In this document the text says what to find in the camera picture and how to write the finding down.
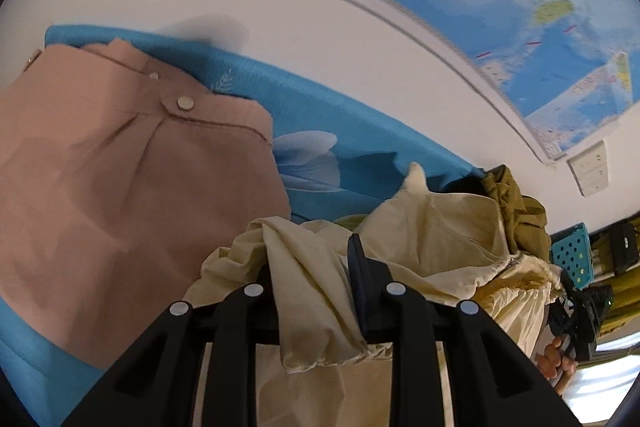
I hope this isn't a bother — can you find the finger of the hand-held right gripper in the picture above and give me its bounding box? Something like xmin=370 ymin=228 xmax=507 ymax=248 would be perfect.
xmin=547 ymin=302 xmax=576 ymax=349

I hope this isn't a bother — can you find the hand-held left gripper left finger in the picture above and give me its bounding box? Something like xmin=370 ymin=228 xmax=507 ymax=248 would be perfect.
xmin=62 ymin=264 xmax=281 ymax=427

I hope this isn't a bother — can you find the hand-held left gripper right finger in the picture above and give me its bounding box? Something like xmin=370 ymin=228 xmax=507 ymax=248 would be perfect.
xmin=347 ymin=233 xmax=583 ymax=427

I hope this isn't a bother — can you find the cream garment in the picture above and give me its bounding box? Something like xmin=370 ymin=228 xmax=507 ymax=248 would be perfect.
xmin=182 ymin=162 xmax=563 ymax=427

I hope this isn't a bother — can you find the person's right hand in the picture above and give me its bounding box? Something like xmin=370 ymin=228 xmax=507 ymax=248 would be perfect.
xmin=536 ymin=337 xmax=578 ymax=381

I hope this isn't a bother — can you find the teal plastic basket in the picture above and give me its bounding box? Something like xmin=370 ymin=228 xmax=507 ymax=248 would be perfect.
xmin=550 ymin=223 xmax=597 ymax=288

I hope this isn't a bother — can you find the black handbag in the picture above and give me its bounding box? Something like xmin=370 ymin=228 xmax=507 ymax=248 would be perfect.
xmin=607 ymin=222 xmax=640 ymax=269

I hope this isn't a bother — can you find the olive garment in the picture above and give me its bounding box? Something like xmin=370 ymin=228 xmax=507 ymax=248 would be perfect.
xmin=480 ymin=164 xmax=551 ymax=254

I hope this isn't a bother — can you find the pink garment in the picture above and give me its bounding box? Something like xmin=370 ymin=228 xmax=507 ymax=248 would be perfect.
xmin=0 ymin=38 xmax=292 ymax=370

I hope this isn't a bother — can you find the blue floral bed sheet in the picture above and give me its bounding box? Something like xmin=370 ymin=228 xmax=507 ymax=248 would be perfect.
xmin=0 ymin=24 xmax=483 ymax=408

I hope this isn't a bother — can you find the white wall socket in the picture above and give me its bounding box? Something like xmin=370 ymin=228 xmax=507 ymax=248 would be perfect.
xmin=567 ymin=141 xmax=611 ymax=196

